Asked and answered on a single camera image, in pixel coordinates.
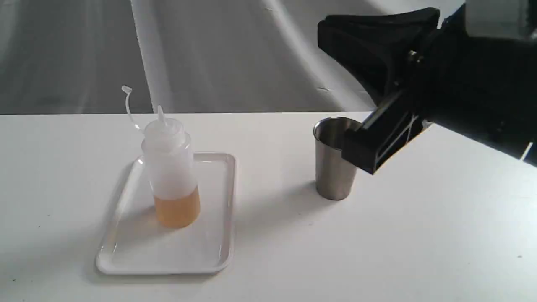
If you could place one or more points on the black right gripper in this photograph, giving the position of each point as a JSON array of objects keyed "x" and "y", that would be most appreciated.
[{"x": 478, "y": 77}]

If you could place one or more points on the clear plastic squeeze bottle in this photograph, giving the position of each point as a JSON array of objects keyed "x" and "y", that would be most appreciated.
[{"x": 169, "y": 160}]

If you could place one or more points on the stainless steel cup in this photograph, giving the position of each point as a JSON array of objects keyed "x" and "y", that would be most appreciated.
[{"x": 334, "y": 176}]

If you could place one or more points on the white plastic tray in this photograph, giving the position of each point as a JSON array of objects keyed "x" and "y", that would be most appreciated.
[{"x": 136, "y": 244}]

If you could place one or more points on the grey backdrop cloth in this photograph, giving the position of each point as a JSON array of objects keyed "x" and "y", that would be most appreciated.
[{"x": 188, "y": 56}]

